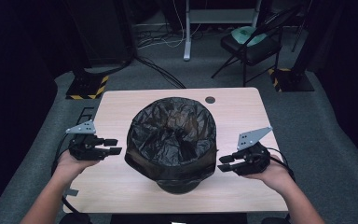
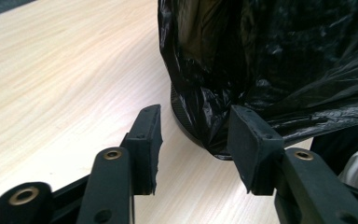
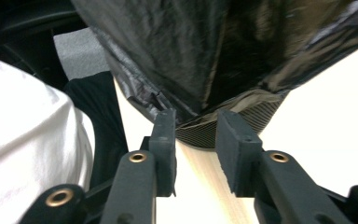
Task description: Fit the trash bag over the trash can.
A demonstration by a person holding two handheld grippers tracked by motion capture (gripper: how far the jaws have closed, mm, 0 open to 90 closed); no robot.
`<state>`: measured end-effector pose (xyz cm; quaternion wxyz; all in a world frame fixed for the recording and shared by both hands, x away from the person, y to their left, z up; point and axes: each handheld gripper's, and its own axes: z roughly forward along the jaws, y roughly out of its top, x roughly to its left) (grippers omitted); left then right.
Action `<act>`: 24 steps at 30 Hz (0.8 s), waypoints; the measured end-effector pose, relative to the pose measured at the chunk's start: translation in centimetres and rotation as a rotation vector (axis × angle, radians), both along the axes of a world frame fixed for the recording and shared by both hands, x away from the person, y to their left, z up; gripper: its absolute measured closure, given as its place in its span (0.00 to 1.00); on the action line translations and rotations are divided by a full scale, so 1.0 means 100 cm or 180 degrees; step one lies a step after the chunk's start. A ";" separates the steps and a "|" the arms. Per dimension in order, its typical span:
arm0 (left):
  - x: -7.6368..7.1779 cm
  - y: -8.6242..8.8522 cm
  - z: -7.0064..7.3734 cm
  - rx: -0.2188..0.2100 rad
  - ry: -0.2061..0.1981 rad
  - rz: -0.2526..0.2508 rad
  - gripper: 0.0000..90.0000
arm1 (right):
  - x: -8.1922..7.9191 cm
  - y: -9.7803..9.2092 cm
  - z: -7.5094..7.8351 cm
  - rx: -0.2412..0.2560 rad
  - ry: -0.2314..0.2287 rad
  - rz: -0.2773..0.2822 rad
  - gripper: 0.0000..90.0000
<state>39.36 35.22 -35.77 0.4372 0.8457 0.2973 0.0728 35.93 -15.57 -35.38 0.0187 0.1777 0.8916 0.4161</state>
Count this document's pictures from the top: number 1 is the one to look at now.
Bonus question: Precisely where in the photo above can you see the left hand-held gripper cable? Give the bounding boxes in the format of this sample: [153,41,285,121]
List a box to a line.
[51,133,87,219]

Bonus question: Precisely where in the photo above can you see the black floor cable bundle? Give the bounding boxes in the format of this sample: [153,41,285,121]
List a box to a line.
[83,54,187,90]

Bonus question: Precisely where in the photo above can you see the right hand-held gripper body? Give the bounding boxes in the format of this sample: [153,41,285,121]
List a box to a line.
[232,125,274,177]

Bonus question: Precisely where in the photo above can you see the black folding chair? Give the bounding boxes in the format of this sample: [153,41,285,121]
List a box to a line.
[211,3,299,88]

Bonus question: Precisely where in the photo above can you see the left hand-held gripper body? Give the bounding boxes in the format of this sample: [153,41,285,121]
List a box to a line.
[65,119,106,161]

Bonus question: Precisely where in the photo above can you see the black equipment cabinet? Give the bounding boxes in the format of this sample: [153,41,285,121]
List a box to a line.
[64,0,137,68]

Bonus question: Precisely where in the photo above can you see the black plastic garbage bag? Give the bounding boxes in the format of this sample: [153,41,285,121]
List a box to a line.
[124,96,219,188]

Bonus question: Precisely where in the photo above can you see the right hand-held gripper cable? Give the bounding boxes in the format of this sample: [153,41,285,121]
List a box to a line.
[266,147,296,183]

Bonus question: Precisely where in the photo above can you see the green seat cushion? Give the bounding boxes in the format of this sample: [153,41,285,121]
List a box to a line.
[230,25,269,48]

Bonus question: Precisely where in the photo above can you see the striped stand base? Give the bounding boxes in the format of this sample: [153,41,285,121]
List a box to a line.
[65,74,110,101]
[268,67,315,93]

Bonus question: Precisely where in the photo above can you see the white desk frame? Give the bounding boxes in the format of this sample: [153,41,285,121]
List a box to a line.
[182,0,263,62]

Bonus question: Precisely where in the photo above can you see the white floor cables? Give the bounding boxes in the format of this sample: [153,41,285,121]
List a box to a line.
[135,0,203,50]

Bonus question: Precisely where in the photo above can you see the person's left hand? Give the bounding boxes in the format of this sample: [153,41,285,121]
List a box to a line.
[55,149,103,179]

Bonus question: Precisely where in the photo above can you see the hand-held gripper cable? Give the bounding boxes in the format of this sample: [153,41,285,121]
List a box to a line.
[266,147,296,183]
[51,133,87,219]

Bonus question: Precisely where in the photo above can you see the person's right hand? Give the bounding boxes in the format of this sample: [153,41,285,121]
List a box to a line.
[242,153,291,193]

